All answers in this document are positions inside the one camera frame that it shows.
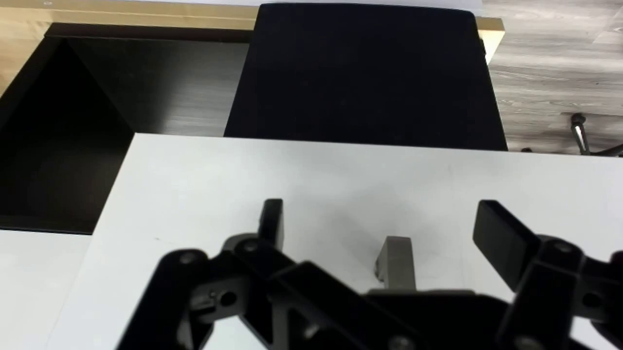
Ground metal chair base leg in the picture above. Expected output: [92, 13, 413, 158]
[561, 112, 623, 160]

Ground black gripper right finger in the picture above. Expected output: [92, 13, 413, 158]
[471, 199, 623, 350]

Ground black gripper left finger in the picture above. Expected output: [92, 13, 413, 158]
[115, 197, 419, 350]

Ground black cube shelf unit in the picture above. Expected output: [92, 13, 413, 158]
[0, 22, 259, 238]

